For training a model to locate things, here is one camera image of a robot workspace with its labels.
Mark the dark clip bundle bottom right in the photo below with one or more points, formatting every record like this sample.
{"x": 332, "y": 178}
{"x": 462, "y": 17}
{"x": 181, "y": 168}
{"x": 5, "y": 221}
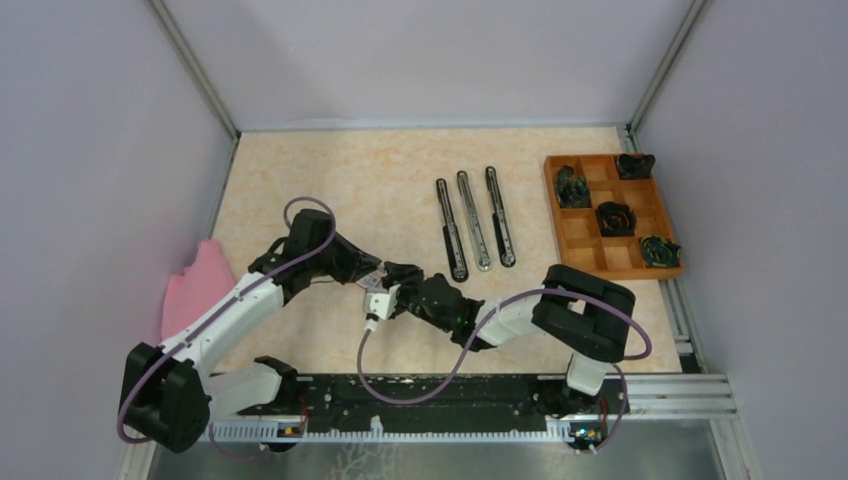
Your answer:
{"x": 660, "y": 252}

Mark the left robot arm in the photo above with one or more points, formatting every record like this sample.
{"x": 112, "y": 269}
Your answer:
{"x": 171, "y": 393}

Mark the pink cloth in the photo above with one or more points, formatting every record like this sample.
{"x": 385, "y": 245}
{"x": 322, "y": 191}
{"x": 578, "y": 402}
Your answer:
{"x": 195, "y": 290}

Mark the wooden compartment tray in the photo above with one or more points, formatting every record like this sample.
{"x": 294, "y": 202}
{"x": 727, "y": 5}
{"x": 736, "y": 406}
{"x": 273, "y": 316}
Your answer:
{"x": 579, "y": 242}

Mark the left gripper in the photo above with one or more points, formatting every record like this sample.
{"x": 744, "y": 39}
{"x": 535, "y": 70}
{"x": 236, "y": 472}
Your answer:
{"x": 358, "y": 263}

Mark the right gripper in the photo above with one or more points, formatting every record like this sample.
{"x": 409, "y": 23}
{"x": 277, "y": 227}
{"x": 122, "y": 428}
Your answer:
{"x": 404, "y": 274}

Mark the red white staple box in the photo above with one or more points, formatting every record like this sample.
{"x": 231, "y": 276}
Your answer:
{"x": 371, "y": 280}

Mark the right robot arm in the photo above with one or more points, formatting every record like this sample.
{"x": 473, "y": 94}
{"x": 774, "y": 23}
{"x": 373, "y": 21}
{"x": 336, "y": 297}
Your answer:
{"x": 590, "y": 315}

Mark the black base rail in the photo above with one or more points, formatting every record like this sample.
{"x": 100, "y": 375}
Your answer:
{"x": 470, "y": 404}

